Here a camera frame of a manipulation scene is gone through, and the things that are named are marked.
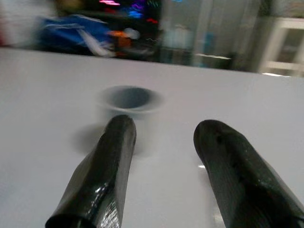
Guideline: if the white cabinet frame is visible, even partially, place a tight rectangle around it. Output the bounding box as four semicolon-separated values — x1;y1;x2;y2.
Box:
257;18;304;78

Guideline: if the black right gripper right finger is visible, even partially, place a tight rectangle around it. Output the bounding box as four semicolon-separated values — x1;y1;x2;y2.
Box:
193;119;304;228

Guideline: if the black shelf with lights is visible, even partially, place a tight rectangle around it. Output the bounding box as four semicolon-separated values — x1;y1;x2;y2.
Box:
64;0;164;57

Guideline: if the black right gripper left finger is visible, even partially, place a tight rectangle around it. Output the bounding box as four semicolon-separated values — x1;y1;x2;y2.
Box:
45;114;138;228

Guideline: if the blue fabric bag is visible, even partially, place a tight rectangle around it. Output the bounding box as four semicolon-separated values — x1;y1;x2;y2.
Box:
35;14;117;57

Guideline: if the white paper cup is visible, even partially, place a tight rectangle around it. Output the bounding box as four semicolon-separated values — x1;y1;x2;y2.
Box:
94;85;167;133

